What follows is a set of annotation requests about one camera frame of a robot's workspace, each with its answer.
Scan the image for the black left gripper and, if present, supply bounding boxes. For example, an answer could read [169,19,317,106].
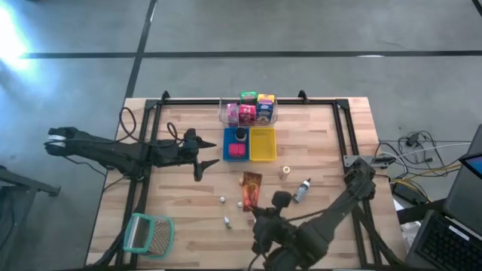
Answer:
[174,128,221,183]

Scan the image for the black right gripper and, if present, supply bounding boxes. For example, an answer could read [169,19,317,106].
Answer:
[250,190,299,257]

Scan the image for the orange black snack packet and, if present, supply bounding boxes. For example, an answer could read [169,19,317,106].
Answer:
[242,171,264,212]

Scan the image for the red-lidded patterned paprika tin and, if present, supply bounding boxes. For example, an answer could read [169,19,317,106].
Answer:
[227,142,247,158]

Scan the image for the red Froot Loops cereal box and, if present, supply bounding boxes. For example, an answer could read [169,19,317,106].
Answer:
[238,104,257,126]

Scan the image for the blue Frosted Flakes cereal box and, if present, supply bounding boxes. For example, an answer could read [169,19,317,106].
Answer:
[255,102,275,126]

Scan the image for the blue plastic basket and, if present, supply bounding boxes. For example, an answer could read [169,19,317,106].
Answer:
[221,126,251,163]

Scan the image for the clear plastic bin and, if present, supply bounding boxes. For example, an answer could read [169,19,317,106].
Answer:
[218,96,279,128]

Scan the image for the pink cereal box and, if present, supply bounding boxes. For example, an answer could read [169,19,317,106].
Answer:
[226,103,239,127]

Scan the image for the yellow plastic basket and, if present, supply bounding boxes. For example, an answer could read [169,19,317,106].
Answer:
[249,126,278,163]

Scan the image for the green cereal box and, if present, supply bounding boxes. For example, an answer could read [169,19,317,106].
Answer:
[239,90,258,105]

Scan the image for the black power brick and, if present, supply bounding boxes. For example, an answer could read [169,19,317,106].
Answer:
[390,181,429,206]

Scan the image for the white paper sheet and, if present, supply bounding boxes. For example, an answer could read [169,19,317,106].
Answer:
[398,221,421,245]

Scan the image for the black metal stand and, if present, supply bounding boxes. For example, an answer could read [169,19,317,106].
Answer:
[0,165,61,271]

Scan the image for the black laptop keyboard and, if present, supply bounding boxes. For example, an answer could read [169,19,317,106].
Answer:
[404,209,482,271]

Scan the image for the grey laptop blue screen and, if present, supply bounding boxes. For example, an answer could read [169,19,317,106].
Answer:
[444,123,482,227]

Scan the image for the black metal table frame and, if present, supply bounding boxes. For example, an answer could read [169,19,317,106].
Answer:
[114,89,402,270]

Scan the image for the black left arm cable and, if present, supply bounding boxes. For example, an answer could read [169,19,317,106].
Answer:
[118,106,181,146]

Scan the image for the grey metal base plate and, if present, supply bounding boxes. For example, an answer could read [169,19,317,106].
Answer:
[343,154,396,169]

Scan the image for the black floor cable with adapter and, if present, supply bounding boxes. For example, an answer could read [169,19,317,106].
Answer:
[378,129,438,166]

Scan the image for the yellow floor cable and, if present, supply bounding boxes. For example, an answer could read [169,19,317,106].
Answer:
[391,163,462,189]

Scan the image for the white floor cable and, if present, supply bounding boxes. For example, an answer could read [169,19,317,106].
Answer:
[393,142,471,161]

